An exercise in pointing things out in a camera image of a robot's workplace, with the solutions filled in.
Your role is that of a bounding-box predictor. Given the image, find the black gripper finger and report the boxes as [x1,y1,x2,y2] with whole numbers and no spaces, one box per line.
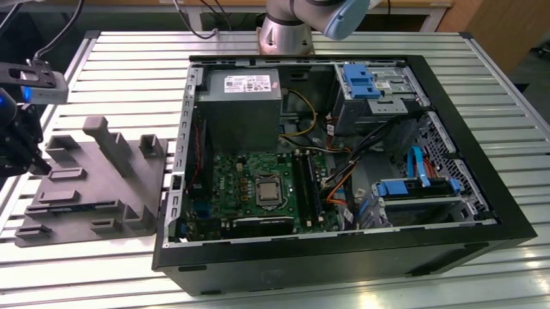
[17,103,52,176]
[0,153,33,177]

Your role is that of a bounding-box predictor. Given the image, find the blue flat data cable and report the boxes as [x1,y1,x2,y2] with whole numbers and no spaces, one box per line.
[404,145,432,189]

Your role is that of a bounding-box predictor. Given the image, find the thin cable with plug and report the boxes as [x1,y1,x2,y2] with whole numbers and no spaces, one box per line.
[172,0,220,40]

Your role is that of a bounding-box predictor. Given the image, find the grey parts rack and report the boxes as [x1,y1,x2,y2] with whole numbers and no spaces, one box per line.
[13,115,169,248]

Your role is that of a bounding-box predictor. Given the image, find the orange wires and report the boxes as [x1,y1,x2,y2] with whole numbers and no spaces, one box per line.
[321,160,357,205]

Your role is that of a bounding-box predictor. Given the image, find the dark RAM stick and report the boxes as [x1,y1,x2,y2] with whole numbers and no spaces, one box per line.
[305,153,324,223]
[42,204,97,214]

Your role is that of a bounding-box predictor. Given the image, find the blue plastic drive rail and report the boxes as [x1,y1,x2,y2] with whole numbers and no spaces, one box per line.
[356,192,379,226]

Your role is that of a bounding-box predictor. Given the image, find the silver CPU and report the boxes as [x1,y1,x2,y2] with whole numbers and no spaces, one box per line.
[256,178,283,201]

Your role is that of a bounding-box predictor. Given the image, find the red flat data cable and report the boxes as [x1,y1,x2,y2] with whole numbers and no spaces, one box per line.
[423,156,440,180]

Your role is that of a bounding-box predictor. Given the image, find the black graphics card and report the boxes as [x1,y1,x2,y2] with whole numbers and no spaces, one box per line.
[220,215,297,239]

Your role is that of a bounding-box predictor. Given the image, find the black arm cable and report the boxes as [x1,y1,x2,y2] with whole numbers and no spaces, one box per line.
[32,0,85,67]

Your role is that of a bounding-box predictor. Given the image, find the blue drive bay latch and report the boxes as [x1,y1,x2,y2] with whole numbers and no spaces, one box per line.
[341,63,381,100]

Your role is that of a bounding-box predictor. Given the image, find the black PC case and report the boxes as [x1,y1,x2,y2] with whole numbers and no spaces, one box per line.
[150,53,539,296]

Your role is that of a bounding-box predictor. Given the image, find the grey metal drive cage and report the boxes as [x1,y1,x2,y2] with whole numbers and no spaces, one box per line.
[333,62,431,136]

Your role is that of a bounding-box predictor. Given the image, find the CPU socket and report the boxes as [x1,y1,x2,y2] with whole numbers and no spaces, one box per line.
[252,173,288,212]

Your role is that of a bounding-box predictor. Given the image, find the black cable bundle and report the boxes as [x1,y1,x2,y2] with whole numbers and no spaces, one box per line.
[344,111,425,164]

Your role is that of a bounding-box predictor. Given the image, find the wooden cabinet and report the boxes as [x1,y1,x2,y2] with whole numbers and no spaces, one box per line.
[435,0,550,75]

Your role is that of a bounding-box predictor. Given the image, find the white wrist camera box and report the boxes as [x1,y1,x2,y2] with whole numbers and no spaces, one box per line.
[8,62,70,106]

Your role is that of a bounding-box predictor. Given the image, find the green motherboard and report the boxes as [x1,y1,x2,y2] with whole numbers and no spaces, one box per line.
[208,151,344,241]

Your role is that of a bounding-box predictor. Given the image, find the grey power supply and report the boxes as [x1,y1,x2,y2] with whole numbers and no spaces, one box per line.
[194,68,285,155]

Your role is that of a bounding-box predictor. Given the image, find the hard disk in blue carrier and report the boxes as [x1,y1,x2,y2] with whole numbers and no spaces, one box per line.
[371,178,464,203]

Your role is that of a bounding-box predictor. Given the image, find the white frame desk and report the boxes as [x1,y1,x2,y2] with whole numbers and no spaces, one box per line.
[0,0,456,33]

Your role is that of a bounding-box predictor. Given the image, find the yellow wire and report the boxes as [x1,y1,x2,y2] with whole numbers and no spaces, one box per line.
[277,89,319,140]

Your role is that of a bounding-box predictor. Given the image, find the red twisted wire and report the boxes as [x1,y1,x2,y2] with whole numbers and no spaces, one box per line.
[192,122,206,186]

